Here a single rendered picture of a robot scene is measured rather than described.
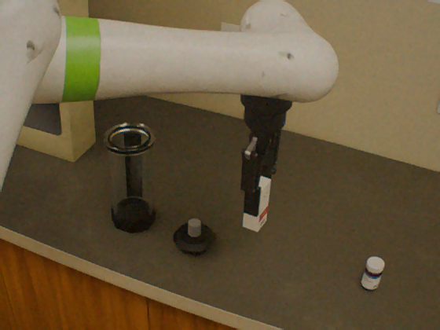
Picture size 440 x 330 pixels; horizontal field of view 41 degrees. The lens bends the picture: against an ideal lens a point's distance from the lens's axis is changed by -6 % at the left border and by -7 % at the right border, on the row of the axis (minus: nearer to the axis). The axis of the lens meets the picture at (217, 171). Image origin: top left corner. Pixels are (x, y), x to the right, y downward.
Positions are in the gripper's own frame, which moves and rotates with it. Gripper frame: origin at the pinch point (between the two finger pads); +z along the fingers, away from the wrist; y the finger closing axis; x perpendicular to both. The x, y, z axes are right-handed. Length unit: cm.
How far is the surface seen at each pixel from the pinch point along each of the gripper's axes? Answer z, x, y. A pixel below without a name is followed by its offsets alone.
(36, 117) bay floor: 12, -71, -13
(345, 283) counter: 18.7, 20.7, -4.0
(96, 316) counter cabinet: 41, -32, 16
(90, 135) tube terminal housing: 17, -56, -18
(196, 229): 13.3, -12.1, 2.2
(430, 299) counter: 18.5, 39.5, -7.9
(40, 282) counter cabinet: 37, -48, 17
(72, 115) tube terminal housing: 6, -56, -11
